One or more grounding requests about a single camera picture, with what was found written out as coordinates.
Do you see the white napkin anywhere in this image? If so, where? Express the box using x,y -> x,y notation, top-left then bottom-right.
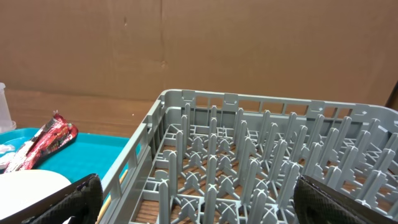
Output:
0,144 -> 16,170

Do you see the wooden chopstick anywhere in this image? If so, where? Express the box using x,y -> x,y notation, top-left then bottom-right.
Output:
96,169 -> 128,224

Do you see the teal plastic tray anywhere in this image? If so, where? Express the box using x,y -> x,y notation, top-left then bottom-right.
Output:
0,127 -> 141,203

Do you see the grey dishwasher rack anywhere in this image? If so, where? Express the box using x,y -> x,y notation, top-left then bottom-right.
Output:
100,90 -> 397,223

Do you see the red silver snack wrapper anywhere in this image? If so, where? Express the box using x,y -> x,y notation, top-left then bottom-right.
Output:
4,112 -> 78,173

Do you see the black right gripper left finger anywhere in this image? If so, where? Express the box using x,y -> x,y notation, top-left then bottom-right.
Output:
1,174 -> 103,224

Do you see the white round plate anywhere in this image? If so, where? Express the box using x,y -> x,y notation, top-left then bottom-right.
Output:
0,170 -> 71,219

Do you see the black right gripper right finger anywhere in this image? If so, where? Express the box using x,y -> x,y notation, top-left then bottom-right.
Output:
294,175 -> 397,224

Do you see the clear plastic bin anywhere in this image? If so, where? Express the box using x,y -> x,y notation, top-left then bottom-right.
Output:
0,83 -> 16,133

